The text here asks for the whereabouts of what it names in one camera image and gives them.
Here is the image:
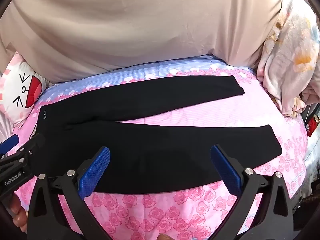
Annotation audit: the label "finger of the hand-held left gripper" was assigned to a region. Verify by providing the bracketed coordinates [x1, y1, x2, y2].
[16, 133, 46, 161]
[0, 134, 20, 155]

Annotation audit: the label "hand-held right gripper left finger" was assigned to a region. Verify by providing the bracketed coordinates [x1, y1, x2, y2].
[26, 146, 111, 240]

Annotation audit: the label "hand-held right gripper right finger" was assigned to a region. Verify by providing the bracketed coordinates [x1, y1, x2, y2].
[210, 144, 295, 240]

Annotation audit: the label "black pants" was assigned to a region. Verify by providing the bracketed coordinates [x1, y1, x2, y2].
[32, 74, 283, 195]

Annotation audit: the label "person's left hand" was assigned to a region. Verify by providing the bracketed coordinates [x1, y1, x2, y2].
[9, 194, 28, 233]

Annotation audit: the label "white cartoon face pillow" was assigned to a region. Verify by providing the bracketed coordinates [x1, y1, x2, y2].
[0, 51, 49, 125]

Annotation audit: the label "pink rose print quilt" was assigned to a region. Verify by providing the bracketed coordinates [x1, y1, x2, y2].
[0, 55, 309, 240]

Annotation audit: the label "pale floral blanket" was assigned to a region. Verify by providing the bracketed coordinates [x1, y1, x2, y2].
[257, 0, 320, 118]

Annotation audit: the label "beige cloth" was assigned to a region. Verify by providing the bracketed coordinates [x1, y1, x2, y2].
[0, 0, 294, 84]

